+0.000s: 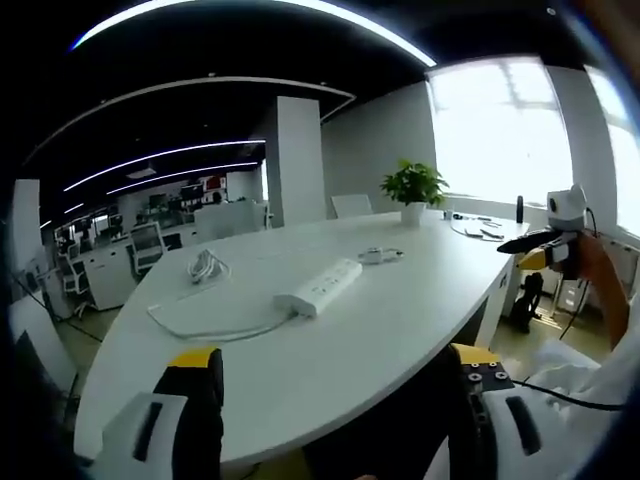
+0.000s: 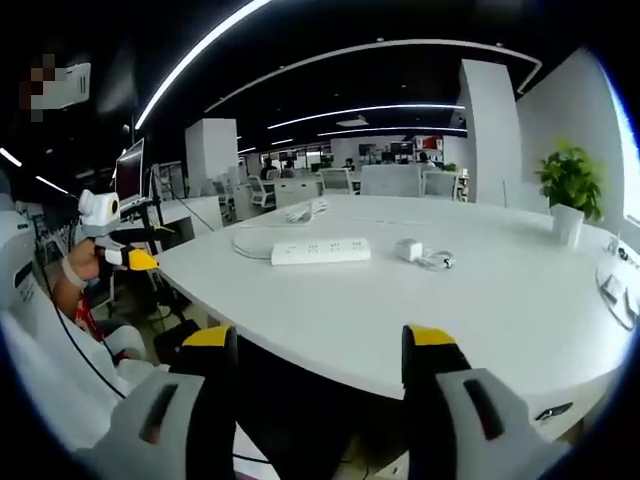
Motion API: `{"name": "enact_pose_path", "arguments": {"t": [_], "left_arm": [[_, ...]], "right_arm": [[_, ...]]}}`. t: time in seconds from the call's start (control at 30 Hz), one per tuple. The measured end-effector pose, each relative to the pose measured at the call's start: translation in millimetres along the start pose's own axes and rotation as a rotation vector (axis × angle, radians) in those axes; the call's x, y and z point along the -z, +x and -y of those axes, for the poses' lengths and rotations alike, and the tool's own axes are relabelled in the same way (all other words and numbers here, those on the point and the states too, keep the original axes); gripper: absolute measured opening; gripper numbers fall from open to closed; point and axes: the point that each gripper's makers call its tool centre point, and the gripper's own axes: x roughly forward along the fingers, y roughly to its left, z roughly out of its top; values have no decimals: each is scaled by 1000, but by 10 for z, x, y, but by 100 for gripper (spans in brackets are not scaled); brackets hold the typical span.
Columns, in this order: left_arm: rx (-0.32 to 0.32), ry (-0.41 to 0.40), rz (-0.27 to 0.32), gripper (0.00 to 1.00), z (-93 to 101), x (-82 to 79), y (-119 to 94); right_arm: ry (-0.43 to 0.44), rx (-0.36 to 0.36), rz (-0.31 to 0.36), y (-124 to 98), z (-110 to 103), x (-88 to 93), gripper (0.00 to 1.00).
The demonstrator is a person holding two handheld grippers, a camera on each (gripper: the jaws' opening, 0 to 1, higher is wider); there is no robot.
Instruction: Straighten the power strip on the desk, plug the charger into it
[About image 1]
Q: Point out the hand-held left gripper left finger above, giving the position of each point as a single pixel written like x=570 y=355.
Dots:
x=165 y=430

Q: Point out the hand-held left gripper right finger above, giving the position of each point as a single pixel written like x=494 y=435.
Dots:
x=492 y=415

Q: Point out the white office chair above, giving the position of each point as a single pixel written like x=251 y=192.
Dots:
x=351 y=205

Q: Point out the person's right hand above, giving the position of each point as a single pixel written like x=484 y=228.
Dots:
x=592 y=260

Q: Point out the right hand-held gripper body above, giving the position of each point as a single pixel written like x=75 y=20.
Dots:
x=566 y=207

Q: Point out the white clothing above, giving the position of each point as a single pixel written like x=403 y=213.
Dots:
x=580 y=380

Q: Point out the white office workstation desk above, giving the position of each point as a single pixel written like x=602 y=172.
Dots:
x=102 y=272

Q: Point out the white pillar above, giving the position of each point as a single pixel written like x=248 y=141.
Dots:
x=297 y=160

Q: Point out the white charger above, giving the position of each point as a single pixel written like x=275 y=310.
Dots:
x=372 y=255

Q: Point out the dark bottle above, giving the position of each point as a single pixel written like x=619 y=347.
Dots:
x=521 y=210

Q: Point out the green potted plant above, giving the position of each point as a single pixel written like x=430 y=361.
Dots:
x=414 y=192

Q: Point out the black object under desk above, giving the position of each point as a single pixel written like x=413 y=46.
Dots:
x=526 y=302

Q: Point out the papers on desk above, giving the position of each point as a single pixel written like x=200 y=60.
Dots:
x=475 y=231

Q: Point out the white power strip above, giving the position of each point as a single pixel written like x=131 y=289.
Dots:
x=320 y=286

